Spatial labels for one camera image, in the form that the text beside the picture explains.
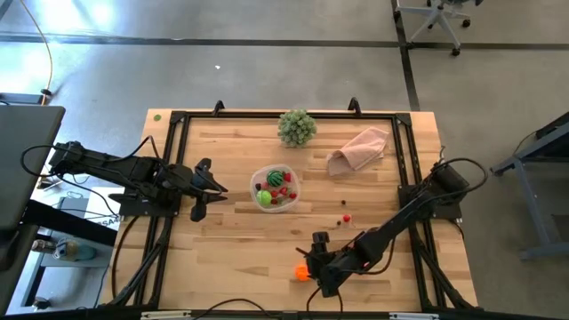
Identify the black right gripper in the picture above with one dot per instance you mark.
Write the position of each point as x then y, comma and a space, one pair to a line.
333, 271

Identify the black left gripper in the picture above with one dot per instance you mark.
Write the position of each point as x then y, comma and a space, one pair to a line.
184, 182

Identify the orange toy pumpkin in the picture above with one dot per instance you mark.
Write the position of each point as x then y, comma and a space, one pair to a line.
301, 273

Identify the small red toy cherry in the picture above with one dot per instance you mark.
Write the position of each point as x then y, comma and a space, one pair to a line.
347, 218

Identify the light green toy ball fruit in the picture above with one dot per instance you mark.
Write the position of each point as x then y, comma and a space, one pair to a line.
264, 198

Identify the red toy tomato green leaf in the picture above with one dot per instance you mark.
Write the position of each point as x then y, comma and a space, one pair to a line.
283, 191

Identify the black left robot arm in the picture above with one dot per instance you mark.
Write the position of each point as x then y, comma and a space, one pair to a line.
111, 166

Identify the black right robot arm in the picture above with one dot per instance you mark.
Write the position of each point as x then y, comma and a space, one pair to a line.
382, 231

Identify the clear plastic tupperware container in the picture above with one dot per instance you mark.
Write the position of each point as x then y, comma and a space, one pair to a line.
297, 186

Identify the white paper sheet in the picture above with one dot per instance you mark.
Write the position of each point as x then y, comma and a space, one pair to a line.
100, 204

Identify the beige folded towel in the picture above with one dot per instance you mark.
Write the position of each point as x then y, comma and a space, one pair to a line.
355, 151

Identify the green artificial potted plant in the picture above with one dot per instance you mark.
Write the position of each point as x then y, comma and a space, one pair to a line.
297, 129

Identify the clear teal water bottle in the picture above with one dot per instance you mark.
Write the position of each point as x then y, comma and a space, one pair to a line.
73, 251

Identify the dark grey desk top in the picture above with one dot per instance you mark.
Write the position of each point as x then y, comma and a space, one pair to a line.
26, 155

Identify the grey metal side table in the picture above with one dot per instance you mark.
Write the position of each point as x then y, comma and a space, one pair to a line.
531, 209

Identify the grey office chair base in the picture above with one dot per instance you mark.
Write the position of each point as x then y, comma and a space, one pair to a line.
438, 13

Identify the white bracket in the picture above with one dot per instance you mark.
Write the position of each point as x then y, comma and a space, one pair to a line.
164, 315
413, 316

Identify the black metal table frame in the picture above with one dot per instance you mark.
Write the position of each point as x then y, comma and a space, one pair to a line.
289, 114

